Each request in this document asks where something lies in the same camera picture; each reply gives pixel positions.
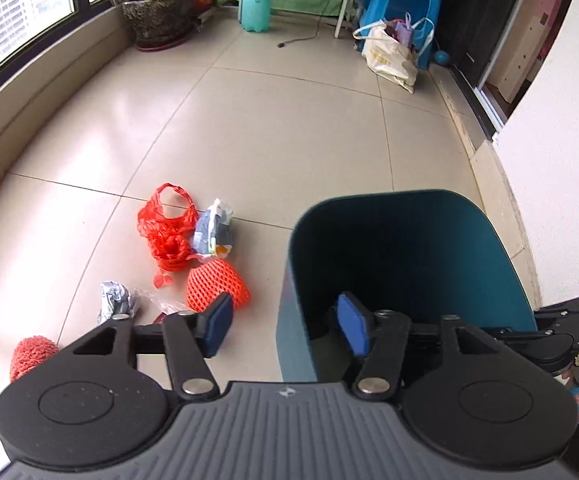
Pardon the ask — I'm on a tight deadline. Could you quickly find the teal plastic trash can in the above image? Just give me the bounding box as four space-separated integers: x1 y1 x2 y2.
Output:
275 189 540 383

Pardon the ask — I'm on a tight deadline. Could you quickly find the black power cable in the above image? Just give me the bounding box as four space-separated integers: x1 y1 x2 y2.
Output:
276 0 337 50

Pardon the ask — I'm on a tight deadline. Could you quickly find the red plastic bag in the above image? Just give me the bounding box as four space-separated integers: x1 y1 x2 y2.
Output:
136 182 201 288

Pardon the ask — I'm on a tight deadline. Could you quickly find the white tote bag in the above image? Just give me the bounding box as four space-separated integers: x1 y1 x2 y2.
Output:
353 19 435 94

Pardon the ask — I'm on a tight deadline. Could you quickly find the purple gift bag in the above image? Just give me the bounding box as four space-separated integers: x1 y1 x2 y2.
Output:
394 12 416 48

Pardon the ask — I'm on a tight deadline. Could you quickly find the large dark plant pot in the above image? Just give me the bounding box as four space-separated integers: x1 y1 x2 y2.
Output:
122 0 198 52

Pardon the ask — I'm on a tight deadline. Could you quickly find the grey paper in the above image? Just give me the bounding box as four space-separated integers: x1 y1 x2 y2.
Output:
96 280 141 325

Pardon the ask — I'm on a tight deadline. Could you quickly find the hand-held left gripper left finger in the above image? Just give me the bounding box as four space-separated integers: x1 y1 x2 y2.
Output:
59 292 235 402

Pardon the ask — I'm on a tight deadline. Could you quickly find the red foam fruit net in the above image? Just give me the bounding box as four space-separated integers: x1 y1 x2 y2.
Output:
9 335 61 383

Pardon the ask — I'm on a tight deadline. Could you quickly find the orange foam fruit net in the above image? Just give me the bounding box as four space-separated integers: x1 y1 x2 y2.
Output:
185 258 251 311

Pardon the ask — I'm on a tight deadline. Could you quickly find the large glass window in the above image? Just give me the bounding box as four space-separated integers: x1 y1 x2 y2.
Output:
0 0 115 93

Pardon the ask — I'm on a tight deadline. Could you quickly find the clear plastic wrapper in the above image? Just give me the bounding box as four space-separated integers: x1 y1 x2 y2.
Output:
132 287 190 320

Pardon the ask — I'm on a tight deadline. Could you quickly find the light wooden board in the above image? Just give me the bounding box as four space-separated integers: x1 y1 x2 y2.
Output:
487 0 570 103

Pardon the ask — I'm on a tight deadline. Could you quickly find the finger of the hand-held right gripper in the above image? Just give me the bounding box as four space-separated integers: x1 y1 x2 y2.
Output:
533 297 579 333

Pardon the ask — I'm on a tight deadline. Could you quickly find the blue white snack bag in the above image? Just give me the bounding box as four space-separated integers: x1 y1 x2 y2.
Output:
190 197 235 260

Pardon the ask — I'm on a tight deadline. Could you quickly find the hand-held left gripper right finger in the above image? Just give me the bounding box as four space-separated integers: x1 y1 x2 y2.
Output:
337 291 513 402

